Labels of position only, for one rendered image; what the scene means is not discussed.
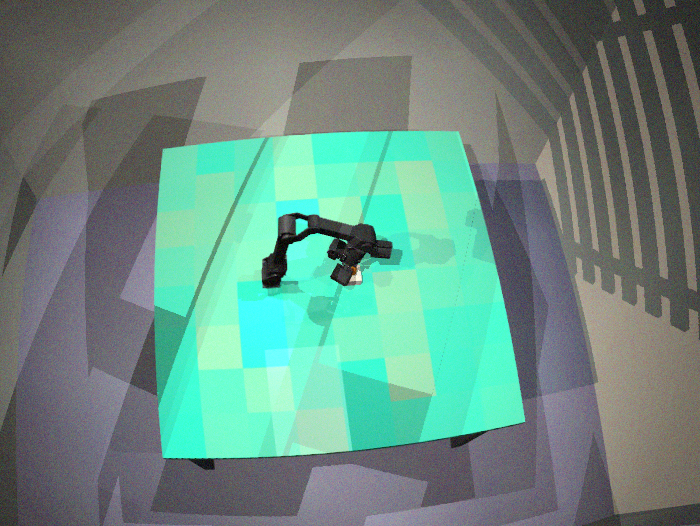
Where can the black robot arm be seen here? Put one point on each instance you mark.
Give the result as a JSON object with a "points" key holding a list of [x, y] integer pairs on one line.
{"points": [[361, 239]]}

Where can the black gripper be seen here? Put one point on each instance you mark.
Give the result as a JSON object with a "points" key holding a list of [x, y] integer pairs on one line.
{"points": [[341, 274]]}

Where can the cream block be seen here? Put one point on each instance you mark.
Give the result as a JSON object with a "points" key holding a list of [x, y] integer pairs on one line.
{"points": [[356, 279]]}

